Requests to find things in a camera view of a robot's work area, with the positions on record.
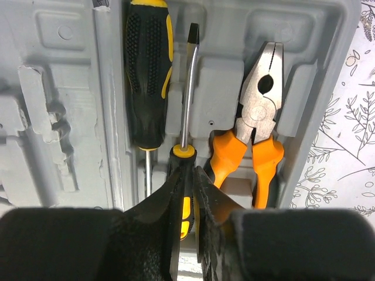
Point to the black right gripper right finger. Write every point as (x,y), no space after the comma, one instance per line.
(234,243)

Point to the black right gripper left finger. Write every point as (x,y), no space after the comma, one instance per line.
(141,243)

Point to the short yellow black screwdriver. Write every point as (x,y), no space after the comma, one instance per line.
(183,154)

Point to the grey plastic tool case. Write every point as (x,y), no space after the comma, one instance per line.
(65,141)

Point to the orange black pliers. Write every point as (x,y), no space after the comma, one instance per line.
(260,99)

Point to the long yellow black screwdriver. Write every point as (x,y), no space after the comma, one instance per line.
(148,63)

